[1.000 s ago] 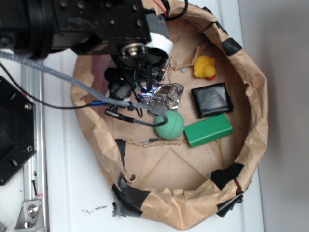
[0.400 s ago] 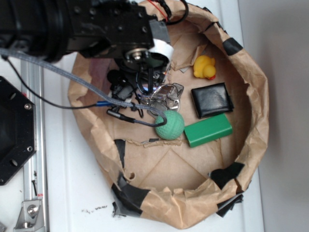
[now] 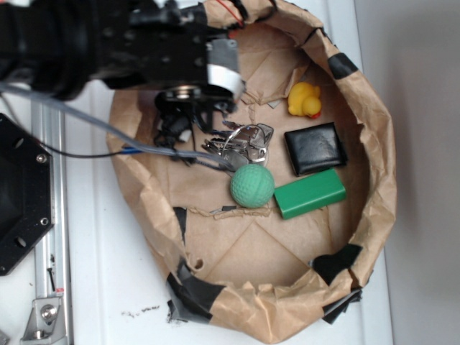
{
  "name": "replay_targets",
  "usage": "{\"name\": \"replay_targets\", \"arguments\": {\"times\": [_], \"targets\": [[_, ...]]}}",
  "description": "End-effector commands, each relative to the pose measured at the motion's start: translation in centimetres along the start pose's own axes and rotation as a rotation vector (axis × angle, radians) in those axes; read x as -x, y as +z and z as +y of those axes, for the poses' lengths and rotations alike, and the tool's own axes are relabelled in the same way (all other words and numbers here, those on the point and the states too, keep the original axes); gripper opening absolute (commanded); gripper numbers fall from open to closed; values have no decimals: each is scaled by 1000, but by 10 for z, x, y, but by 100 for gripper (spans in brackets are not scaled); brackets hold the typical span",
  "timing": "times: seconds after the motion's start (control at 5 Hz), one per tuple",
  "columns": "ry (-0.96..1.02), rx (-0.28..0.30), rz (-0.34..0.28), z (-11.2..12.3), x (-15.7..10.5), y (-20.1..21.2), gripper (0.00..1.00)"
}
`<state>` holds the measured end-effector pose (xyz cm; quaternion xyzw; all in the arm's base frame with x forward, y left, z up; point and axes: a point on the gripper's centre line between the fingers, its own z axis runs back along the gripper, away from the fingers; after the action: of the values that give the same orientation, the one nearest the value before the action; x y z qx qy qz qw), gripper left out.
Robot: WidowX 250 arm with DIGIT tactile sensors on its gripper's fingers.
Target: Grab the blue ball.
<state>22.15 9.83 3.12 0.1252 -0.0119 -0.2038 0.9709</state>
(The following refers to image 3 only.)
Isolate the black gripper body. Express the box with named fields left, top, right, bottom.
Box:
left=90, top=1, right=237, bottom=107

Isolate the taped grey gripper finger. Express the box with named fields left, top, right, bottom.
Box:
left=207, top=38, right=245, bottom=101

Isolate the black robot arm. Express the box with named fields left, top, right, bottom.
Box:
left=1, top=1, right=245, bottom=109

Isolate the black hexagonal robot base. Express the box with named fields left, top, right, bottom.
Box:
left=1, top=114, right=53, bottom=277

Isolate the green dimpled ball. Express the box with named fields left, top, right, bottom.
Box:
left=230, top=164, right=275, bottom=208

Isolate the silver key bunch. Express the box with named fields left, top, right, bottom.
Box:
left=202, top=121, right=274, bottom=176

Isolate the yellow rubber duck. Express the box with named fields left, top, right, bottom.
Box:
left=287, top=82, right=322, bottom=119

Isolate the black leather wallet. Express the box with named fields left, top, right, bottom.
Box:
left=284, top=122, right=348, bottom=177

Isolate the green rectangular block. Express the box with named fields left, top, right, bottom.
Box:
left=274, top=169, right=346, bottom=220

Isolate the brown paper bag bowl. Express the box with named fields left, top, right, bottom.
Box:
left=113, top=1, right=397, bottom=344

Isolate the grey cable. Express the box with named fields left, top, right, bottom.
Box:
left=0, top=81, right=238, bottom=172

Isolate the thin black wire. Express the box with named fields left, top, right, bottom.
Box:
left=0, top=91, right=127, bottom=159

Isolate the aluminium extrusion rail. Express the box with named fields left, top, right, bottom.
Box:
left=21, top=101, right=73, bottom=344

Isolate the metal corner bracket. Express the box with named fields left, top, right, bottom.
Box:
left=20, top=297, right=67, bottom=344

